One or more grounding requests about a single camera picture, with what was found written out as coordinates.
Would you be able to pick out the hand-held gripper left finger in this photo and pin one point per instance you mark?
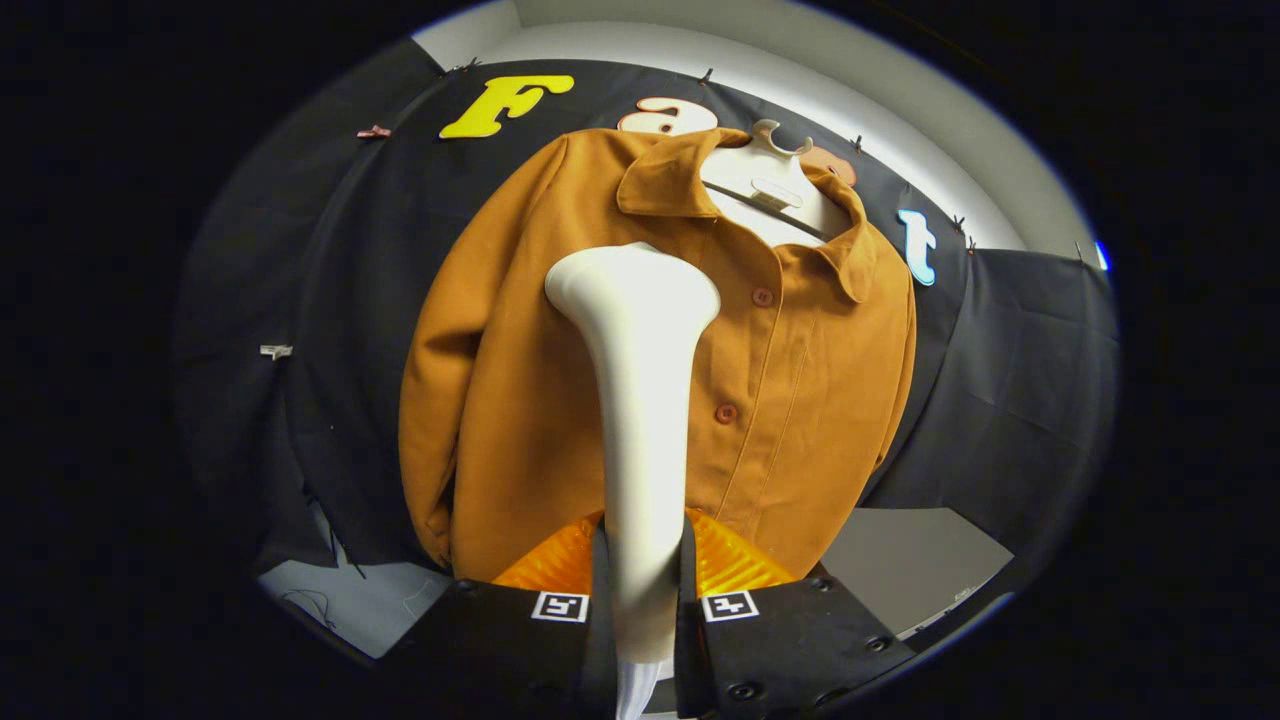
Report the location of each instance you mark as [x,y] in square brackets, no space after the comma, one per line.
[602,640]

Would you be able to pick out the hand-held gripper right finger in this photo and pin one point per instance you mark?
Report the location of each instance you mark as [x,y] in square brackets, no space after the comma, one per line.
[686,640]

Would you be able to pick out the white garment steamer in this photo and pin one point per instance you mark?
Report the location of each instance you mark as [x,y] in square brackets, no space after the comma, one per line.
[640,400]

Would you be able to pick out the orange button-up shirt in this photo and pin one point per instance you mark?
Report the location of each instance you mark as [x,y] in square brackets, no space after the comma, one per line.
[800,400]

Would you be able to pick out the grey cabinet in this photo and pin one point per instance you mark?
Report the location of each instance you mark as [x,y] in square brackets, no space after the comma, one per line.
[900,560]

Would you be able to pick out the black backdrop cloth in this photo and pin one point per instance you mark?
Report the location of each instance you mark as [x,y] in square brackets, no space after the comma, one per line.
[1000,380]

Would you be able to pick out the white clip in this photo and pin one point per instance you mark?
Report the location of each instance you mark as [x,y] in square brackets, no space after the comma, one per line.
[276,351]

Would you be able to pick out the white mannequin torso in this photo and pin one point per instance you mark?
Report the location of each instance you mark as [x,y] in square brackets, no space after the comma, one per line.
[760,185]

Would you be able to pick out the pink clip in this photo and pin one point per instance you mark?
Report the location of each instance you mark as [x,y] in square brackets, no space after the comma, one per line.
[374,132]

